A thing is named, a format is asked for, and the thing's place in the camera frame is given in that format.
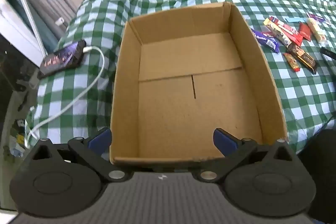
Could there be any purple chocolate bar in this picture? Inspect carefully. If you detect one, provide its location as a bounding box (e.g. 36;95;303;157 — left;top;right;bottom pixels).
251;28;281;53

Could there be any clear-wrapped peanut bar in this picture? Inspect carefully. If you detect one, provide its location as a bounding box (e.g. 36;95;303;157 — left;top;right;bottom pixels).
307;17;328;44

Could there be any silver wand with black grip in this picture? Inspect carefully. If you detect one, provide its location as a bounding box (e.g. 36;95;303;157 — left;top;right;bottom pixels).
18;0;49;56

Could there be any small red-brown snack bar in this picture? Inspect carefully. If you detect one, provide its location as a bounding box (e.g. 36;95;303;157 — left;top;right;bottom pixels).
283;52;301;72

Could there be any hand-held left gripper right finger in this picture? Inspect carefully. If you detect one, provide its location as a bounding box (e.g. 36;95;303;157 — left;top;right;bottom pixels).
193;128;296;184

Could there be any yellow cream wafer bar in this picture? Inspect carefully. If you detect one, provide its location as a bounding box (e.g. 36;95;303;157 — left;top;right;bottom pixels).
263;18;292;48

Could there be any red sachet packet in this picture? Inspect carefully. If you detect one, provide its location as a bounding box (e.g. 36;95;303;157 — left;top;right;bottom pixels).
299;22;312;42

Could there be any cardboard box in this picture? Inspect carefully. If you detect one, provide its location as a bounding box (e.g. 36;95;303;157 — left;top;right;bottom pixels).
109;2;288;165

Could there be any white window frame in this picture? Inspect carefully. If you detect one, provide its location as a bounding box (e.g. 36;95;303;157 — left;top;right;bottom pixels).
0;0;46;67

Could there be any white charging cable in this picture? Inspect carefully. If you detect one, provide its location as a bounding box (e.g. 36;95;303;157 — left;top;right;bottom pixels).
26;46;105;141

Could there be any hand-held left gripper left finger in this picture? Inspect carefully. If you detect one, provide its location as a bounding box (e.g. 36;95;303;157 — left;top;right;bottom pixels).
25;127;132;183

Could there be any red and white chocolate bar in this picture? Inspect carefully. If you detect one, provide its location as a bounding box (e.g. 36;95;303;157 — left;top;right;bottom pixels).
269;16;303;45

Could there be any black smartphone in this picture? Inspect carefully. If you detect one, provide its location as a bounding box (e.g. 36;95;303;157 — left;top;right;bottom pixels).
37;40;87;80

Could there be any thin purple stick packet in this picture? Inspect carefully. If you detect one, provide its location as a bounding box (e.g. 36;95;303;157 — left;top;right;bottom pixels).
307;13;332;25

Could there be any dark brown chocolate bar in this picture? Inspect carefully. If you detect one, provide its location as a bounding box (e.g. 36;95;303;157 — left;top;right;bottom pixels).
287;42;319;75

